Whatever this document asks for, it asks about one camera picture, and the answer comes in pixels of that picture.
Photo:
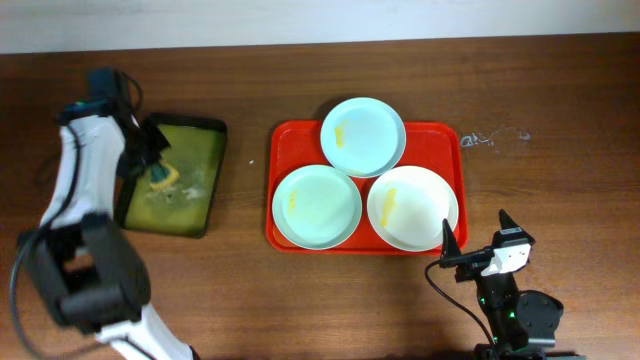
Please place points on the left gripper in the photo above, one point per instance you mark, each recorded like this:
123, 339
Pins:
147, 145

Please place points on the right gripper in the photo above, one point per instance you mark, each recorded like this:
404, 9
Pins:
468, 262

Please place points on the yellow green sponge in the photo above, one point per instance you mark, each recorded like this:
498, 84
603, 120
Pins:
162, 176

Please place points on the pale blue top plate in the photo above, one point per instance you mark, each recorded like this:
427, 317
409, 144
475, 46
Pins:
363, 137

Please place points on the pale green plate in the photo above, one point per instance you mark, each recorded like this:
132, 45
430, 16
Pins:
316, 207

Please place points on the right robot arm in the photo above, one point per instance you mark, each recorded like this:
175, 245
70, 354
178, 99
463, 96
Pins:
521, 323

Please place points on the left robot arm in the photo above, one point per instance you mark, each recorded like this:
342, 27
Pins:
86, 272

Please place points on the black tray with soapy water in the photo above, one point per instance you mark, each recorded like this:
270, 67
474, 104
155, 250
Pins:
197, 149

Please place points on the white right plate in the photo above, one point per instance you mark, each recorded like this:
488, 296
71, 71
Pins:
408, 205

